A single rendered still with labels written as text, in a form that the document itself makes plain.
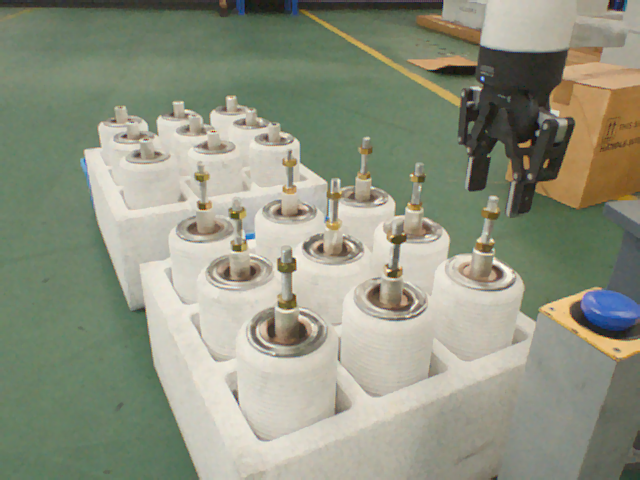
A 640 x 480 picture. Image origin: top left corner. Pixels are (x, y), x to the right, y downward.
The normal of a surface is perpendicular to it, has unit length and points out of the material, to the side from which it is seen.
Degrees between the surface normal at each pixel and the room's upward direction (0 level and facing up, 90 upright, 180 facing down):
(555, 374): 90
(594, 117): 90
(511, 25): 91
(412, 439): 90
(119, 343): 0
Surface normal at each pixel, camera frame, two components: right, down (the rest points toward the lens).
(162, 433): 0.02, -0.89
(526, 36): -0.28, 0.45
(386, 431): 0.47, 0.41
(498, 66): -0.70, 0.32
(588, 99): -0.88, 0.21
